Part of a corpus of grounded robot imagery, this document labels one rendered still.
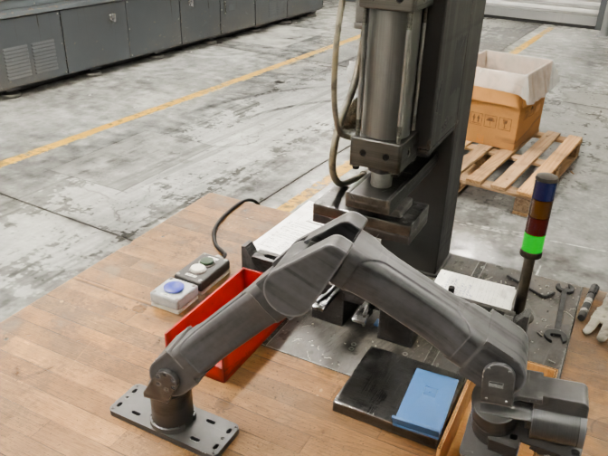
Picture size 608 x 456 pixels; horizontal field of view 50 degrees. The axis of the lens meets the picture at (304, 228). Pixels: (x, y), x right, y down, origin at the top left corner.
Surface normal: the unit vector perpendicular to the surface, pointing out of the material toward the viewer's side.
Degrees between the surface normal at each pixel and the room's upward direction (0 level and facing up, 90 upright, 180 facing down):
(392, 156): 90
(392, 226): 90
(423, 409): 0
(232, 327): 88
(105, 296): 0
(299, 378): 0
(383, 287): 89
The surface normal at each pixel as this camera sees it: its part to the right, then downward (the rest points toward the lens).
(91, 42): 0.86, 0.25
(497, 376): -0.33, 0.43
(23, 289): 0.02, -0.89
